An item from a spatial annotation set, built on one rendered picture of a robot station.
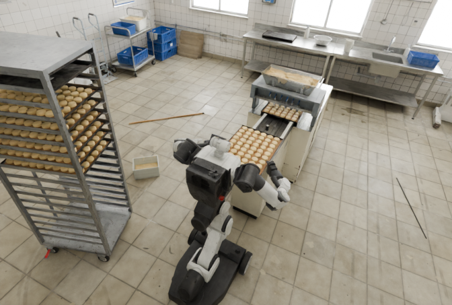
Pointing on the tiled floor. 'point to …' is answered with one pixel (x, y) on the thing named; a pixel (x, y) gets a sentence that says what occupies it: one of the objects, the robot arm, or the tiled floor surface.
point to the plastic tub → (145, 167)
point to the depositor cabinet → (299, 150)
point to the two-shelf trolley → (130, 46)
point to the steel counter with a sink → (362, 50)
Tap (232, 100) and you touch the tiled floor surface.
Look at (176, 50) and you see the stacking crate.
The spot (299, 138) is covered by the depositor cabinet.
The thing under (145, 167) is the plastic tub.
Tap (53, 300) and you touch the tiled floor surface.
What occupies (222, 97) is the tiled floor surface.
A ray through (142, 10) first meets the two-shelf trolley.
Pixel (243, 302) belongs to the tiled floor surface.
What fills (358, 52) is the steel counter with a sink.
